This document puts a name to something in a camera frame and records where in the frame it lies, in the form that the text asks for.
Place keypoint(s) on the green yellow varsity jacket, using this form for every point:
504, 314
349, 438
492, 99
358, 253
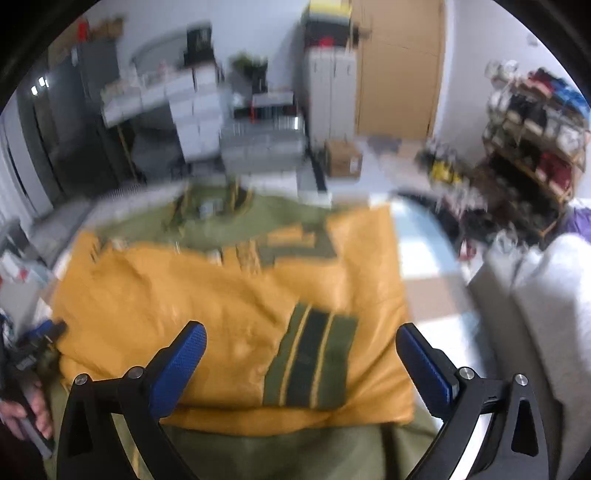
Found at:
300, 303

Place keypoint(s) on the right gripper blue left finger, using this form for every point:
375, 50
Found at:
89, 445

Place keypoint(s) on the wooden door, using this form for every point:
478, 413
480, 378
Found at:
401, 53

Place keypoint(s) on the white dressing desk with drawers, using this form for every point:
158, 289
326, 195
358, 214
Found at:
195, 98

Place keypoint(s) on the silver aluminium suitcase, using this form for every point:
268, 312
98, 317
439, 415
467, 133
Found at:
266, 146

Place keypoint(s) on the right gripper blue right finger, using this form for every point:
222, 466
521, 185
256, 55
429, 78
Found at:
514, 445

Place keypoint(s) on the purple bag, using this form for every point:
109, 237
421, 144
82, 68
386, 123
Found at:
579, 222

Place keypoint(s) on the wooden shoe rack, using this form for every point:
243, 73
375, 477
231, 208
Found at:
536, 143

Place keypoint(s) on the dark flower bouquet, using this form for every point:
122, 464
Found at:
253, 69

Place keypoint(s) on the cardboard boxes on fridge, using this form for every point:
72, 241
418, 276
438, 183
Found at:
108, 29

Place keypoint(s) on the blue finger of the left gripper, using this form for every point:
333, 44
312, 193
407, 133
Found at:
47, 332

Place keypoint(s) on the grey pillow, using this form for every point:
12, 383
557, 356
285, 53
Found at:
535, 307

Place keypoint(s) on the small cardboard box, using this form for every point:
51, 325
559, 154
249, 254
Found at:
343, 159

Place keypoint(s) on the black refrigerator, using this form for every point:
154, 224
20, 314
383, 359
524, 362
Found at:
60, 108

